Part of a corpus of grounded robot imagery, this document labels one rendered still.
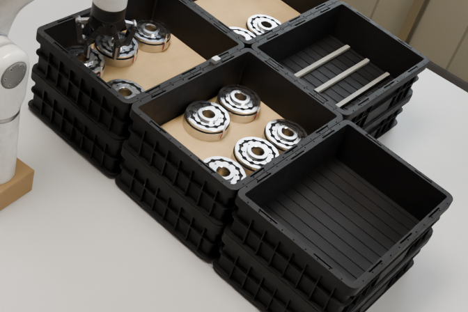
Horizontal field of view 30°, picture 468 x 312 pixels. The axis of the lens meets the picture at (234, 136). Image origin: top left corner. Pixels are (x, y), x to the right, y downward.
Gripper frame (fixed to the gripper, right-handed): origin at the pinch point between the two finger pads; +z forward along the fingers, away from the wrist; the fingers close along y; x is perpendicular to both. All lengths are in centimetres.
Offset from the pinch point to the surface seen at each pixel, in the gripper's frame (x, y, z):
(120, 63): 1.1, 5.1, 3.8
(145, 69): 1.2, 11.1, 5.4
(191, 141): -22.8, 18.8, 5.1
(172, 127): -18.8, 14.9, 5.1
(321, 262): -64, 35, -5
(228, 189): -46, 21, -5
